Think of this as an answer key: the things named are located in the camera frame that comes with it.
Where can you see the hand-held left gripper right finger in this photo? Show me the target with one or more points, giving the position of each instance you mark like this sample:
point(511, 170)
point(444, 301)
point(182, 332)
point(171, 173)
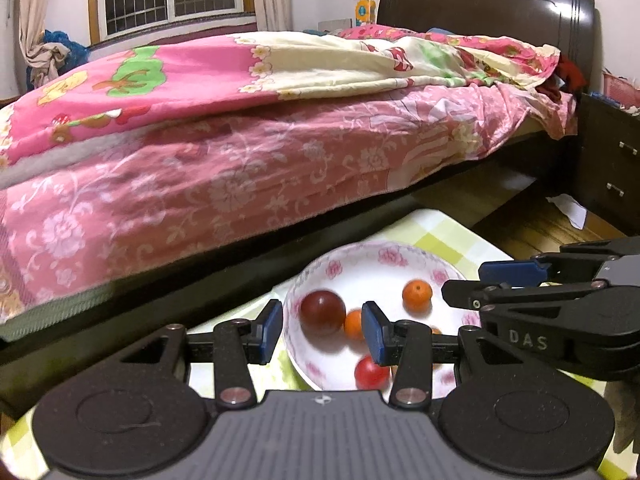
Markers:
point(372, 332)

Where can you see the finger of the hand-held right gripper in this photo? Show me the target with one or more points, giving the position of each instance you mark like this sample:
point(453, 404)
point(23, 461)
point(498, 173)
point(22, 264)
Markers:
point(465, 295)
point(510, 272)

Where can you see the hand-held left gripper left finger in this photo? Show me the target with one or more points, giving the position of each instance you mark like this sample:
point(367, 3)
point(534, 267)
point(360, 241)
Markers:
point(272, 332)

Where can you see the orange cherry tomato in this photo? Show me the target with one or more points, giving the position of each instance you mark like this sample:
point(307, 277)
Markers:
point(353, 325)
point(416, 295)

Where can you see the red cherry tomato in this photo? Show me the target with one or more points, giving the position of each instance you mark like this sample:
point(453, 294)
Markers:
point(367, 372)

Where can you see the dark purple tomato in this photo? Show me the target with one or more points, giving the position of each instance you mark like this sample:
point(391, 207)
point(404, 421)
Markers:
point(322, 312)

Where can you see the white floral bowl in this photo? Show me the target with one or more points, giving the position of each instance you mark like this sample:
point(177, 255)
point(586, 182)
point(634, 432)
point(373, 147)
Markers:
point(370, 275)

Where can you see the green checked tablecloth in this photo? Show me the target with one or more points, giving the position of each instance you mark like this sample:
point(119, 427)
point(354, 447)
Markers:
point(450, 240)

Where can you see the white crumpled paper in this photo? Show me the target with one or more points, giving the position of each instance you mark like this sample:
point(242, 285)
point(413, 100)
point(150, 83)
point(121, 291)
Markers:
point(570, 207)

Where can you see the dark wooden nightstand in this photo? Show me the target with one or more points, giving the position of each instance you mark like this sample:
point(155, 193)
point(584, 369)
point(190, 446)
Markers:
point(605, 160)

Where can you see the pink floral bed sheet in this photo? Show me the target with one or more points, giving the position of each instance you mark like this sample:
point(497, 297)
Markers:
point(200, 200)

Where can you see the red cloth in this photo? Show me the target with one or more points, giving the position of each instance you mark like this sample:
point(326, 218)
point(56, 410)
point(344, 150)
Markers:
point(567, 77)

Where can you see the pink basket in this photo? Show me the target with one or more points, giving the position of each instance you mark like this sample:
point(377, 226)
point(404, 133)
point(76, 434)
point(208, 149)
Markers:
point(622, 90)

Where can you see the striped mattress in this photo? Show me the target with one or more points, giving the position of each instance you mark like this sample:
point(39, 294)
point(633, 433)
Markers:
point(55, 315)

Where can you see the dark wooden headboard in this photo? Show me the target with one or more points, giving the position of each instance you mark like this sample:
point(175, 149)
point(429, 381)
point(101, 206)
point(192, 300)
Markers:
point(480, 10)

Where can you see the colourful patchwork quilt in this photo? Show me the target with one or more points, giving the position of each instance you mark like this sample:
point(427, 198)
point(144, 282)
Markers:
point(175, 80)

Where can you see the yellow carton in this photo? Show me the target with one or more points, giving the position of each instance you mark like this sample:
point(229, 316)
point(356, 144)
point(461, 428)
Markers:
point(365, 11)

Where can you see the blue cloth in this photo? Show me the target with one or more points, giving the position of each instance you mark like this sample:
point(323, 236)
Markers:
point(75, 47)

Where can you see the knotted beige curtain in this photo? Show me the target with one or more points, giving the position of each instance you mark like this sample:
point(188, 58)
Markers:
point(42, 55)

